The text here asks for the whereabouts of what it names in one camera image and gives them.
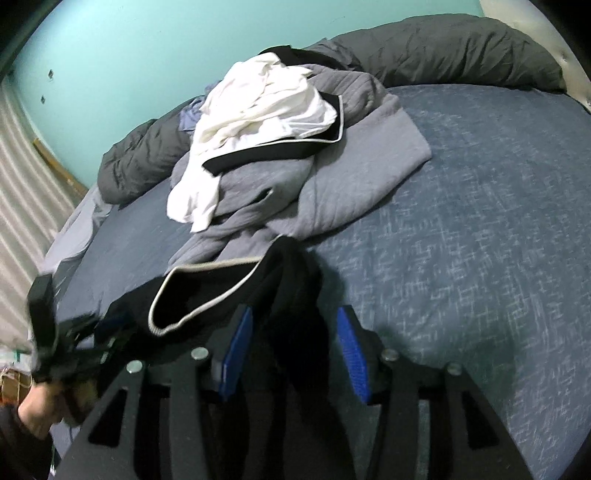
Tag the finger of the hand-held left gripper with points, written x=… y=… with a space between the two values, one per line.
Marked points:
x=117 y=341

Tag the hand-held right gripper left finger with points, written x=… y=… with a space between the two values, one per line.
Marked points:
x=238 y=344

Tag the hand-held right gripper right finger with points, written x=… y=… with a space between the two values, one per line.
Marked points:
x=351 y=350

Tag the black shirt with white trim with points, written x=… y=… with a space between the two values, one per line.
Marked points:
x=258 y=286

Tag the person's left forearm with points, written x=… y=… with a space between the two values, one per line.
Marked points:
x=21 y=447

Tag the person's left hand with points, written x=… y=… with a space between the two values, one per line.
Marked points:
x=39 y=408

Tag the light grey bed sheet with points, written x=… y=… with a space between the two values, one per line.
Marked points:
x=74 y=230

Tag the wooden baseboard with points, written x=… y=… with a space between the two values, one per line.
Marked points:
x=55 y=161

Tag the bed with blue sheet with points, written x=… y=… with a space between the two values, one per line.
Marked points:
x=461 y=230

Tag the grey sweatshirt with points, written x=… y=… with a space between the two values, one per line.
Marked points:
x=360 y=161

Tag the black garment with white piping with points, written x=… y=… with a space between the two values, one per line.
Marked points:
x=268 y=153

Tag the light blue cloth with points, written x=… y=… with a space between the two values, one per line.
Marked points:
x=189 y=117

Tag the dark grey comforter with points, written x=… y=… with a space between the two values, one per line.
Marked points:
x=461 y=55

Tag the beige tufted headboard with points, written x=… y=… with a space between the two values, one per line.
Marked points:
x=577 y=69

